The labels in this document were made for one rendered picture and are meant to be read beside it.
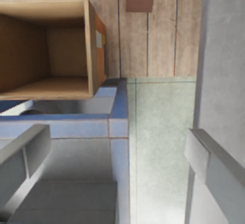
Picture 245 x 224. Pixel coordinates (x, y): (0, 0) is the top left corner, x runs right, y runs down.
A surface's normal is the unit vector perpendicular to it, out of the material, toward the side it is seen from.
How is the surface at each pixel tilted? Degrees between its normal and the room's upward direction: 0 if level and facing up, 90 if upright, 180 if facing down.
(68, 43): 0
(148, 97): 0
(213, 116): 31
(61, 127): 0
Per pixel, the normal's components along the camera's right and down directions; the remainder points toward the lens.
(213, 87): -0.53, 0.23
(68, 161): -0.02, 0.25
